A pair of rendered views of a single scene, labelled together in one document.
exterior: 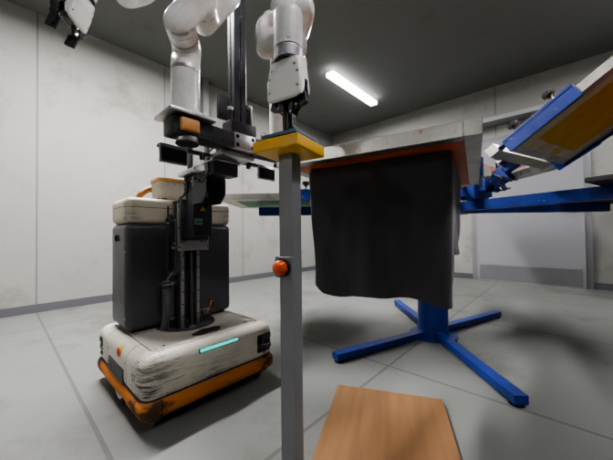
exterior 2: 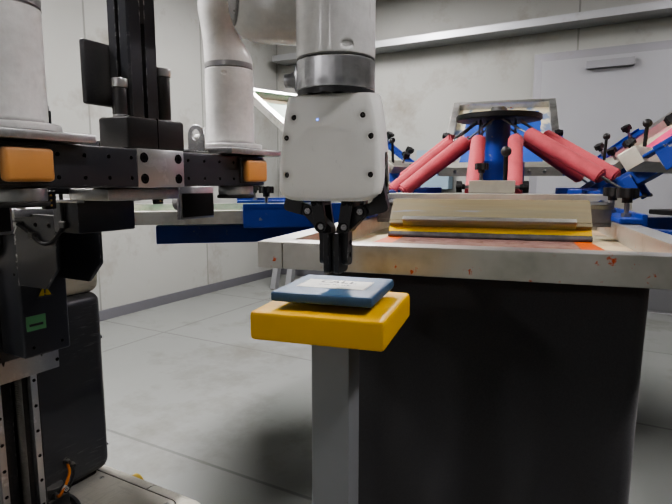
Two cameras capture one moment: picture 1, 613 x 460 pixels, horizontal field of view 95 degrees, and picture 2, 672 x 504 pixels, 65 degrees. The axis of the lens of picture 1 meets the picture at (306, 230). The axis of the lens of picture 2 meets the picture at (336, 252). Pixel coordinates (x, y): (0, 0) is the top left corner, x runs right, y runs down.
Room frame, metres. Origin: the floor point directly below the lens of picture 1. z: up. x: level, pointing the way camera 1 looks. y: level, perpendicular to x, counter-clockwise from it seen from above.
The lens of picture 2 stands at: (0.19, 0.16, 1.07)
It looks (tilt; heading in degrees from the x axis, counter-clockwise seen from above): 8 degrees down; 347
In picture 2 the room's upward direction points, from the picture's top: straight up
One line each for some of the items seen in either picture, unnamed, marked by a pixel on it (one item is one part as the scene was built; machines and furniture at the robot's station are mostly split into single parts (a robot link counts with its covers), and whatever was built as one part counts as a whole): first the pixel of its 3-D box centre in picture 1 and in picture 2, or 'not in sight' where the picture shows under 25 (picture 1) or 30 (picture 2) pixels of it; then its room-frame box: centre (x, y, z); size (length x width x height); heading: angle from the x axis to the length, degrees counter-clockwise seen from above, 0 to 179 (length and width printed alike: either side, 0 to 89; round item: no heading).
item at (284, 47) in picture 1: (285, 57); (328, 78); (0.70, 0.05, 1.17); 0.09 x 0.07 x 0.03; 59
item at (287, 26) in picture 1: (291, 41); (332, 16); (0.74, 0.03, 1.24); 0.15 x 0.10 x 0.11; 7
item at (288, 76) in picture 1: (288, 81); (335, 142); (0.70, 0.04, 1.11); 0.10 x 0.08 x 0.11; 59
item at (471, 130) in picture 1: (394, 172); (483, 234); (1.12, -0.35, 0.97); 0.79 x 0.58 x 0.04; 149
